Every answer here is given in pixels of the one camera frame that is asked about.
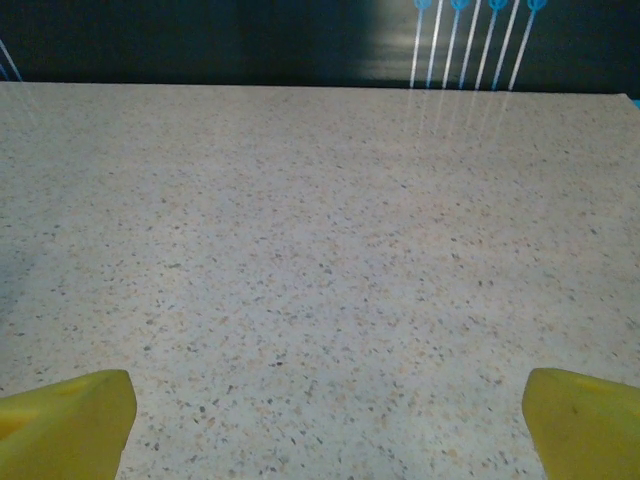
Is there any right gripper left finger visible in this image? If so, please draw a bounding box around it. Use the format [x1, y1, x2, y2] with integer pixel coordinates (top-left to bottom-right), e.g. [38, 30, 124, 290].
[0, 368, 139, 480]

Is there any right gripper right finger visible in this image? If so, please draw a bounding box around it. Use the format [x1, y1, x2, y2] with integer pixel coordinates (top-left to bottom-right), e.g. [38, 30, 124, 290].
[521, 367, 640, 480]

